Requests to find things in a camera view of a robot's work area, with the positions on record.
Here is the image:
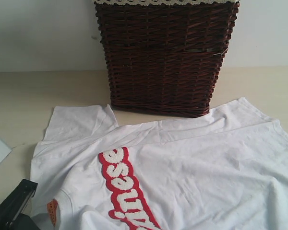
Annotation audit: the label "dark brown wicker basket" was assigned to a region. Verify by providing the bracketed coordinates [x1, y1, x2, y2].
[94, 2, 240, 117]

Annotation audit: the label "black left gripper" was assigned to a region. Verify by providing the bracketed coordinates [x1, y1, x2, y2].
[0, 179, 39, 230]

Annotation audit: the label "white t-shirt red lettering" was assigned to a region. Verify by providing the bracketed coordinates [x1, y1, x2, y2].
[31, 98, 288, 230]

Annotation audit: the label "orange shirt neck label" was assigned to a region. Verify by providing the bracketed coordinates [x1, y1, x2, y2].
[47, 199, 59, 227]

